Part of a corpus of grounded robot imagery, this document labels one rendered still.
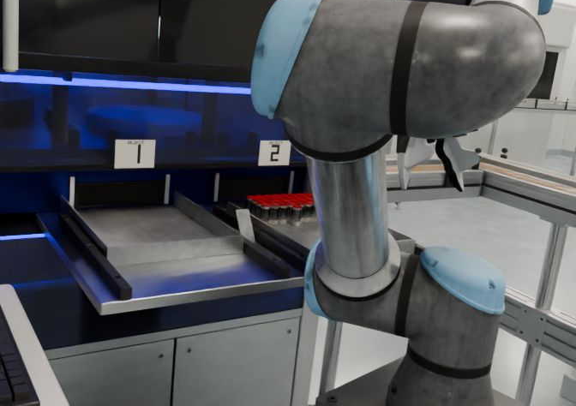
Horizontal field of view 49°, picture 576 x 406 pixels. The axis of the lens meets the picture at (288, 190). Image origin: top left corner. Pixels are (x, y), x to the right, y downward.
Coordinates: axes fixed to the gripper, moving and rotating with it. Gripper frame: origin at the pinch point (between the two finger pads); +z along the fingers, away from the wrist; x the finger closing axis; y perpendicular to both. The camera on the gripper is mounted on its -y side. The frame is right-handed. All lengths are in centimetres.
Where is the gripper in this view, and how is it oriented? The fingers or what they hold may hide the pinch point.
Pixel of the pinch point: (430, 193)
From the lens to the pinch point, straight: 99.5
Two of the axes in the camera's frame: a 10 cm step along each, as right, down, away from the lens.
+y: 6.7, -1.2, -7.3
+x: 7.4, 0.1, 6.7
